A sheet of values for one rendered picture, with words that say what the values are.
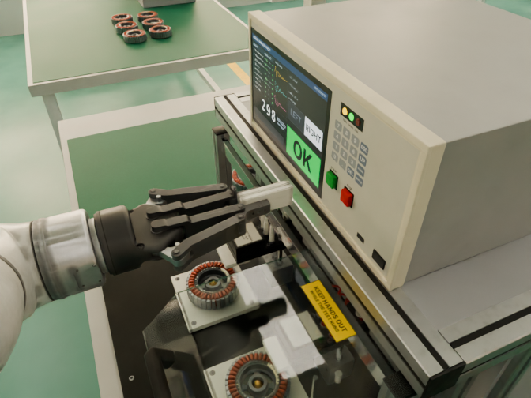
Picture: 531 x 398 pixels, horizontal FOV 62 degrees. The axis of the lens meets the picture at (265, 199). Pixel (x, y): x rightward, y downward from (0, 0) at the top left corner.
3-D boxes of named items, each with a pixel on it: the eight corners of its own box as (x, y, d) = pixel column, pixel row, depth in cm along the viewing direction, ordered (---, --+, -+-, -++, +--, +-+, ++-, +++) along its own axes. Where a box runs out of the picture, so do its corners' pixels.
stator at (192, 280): (197, 320, 89) (196, 309, 87) (180, 281, 97) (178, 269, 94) (248, 299, 93) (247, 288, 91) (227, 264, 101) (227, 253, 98)
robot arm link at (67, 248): (61, 317, 48) (117, 299, 49) (32, 260, 42) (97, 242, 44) (55, 260, 54) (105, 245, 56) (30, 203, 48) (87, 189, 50)
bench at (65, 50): (77, 222, 227) (27, 85, 180) (54, 80, 358) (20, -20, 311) (272, 170, 262) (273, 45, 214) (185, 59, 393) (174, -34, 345)
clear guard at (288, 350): (192, 523, 44) (186, 504, 40) (142, 332, 61) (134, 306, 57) (449, 394, 54) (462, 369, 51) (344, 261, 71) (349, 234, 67)
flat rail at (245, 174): (390, 404, 53) (395, 392, 51) (219, 146, 97) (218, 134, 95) (398, 400, 53) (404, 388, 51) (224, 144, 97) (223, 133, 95)
